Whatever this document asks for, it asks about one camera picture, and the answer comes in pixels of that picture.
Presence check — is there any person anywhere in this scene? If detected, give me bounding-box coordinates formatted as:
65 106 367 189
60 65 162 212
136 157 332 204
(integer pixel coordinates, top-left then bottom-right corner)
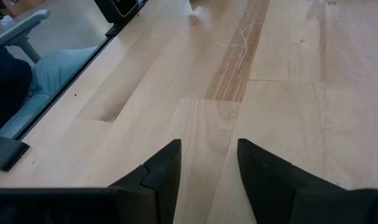
0 43 99 138

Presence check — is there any grey office chair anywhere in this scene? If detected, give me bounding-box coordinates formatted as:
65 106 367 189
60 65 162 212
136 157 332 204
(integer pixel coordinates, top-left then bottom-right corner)
0 9 53 141

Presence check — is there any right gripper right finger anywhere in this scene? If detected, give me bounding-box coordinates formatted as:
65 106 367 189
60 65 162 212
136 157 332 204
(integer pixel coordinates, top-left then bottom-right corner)
237 138 378 224

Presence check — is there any small black exterior camera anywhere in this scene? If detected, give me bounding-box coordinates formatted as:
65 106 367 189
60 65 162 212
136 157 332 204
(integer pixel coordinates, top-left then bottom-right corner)
93 0 146 25

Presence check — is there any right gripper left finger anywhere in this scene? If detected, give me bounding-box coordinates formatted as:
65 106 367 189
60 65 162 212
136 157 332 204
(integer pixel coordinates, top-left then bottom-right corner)
0 139 182 224

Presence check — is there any black frame clamp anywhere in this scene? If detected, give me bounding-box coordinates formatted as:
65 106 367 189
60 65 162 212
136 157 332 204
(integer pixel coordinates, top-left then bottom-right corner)
0 136 30 172

